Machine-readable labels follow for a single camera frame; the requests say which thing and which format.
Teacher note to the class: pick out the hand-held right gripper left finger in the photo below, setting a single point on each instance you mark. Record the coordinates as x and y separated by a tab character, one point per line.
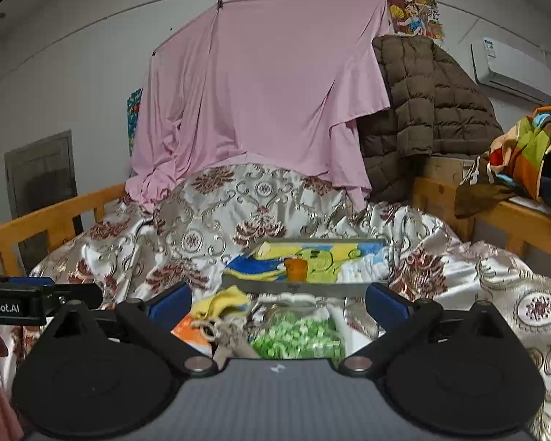
170	305

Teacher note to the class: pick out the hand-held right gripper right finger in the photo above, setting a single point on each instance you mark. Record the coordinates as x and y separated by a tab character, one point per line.
390	308

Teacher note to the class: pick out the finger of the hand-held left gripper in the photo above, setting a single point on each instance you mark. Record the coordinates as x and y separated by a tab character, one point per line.
78	293

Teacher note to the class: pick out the orange and white cloth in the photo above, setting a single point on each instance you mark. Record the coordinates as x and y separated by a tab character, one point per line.
188	333

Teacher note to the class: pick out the yellow cloth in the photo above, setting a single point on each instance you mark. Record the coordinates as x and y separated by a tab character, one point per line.
225	303

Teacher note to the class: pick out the cartoon print storage box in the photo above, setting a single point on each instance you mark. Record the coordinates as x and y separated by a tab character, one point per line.
326	288

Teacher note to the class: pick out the grey beige cloth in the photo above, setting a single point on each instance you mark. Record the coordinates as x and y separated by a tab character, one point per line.
232	344

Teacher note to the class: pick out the green candy bag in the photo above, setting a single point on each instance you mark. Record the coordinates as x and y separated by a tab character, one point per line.
294	337

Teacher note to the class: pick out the orange cup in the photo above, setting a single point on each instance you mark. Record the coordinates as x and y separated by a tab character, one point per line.
295	270

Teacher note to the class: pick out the floral satin bedspread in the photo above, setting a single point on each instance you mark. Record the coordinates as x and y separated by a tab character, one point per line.
202	220

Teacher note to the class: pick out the grey door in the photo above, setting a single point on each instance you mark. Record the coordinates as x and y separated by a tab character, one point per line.
41	174

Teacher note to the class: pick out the brown cloth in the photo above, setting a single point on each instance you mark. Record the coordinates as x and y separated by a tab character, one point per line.
480	193

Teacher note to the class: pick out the pale wooden box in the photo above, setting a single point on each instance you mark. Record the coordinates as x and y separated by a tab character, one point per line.
445	165

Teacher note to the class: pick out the white board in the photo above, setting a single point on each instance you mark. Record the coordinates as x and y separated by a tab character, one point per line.
539	209

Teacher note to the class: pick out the colourful patchwork blanket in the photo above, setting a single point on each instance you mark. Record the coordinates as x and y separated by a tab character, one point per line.
528	156

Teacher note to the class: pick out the brown puffer jacket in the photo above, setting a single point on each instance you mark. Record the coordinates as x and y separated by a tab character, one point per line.
418	101

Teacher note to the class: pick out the pink hanging sheet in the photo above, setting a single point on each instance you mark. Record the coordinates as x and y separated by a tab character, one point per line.
257	92

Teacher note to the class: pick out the white air conditioner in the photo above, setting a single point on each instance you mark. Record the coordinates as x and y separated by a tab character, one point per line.
509	71

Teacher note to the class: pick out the wooden bed rail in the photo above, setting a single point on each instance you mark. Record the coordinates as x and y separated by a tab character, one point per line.
41	218

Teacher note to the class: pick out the blue wall poster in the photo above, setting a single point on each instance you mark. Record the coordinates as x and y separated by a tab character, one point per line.
134	115

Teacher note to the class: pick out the cartoon wall poster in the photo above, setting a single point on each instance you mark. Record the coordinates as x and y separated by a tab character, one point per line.
418	11

